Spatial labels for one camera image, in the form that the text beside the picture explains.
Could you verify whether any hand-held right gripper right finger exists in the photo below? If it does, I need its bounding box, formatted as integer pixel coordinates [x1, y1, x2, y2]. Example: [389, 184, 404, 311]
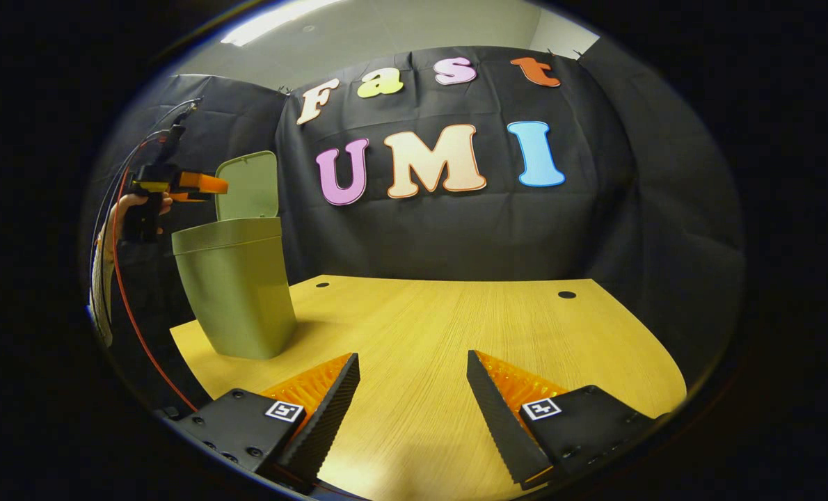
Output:
[466, 350, 672, 488]

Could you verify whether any black backdrop cloth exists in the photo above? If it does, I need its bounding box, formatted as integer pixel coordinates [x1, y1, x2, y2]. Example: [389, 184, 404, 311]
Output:
[83, 45, 747, 411]

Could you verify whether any ceiling light panel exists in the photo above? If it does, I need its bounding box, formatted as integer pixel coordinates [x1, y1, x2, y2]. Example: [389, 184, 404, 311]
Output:
[221, 0, 345, 47]

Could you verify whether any red cable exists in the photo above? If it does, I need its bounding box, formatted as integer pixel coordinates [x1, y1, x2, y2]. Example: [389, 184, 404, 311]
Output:
[111, 167, 199, 413]

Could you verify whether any black cable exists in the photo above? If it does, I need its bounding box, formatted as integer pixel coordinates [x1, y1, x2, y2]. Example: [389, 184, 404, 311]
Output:
[90, 97, 202, 279]

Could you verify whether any green desktop garbage bin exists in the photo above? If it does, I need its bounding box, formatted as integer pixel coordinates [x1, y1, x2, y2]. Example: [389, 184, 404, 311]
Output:
[171, 150, 298, 360]

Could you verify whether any wooden desktop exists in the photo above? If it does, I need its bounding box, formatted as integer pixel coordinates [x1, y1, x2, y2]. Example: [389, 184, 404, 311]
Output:
[169, 275, 687, 501]

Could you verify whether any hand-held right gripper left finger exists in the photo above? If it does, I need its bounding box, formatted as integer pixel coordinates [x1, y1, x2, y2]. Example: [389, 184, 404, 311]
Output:
[177, 352, 361, 491]

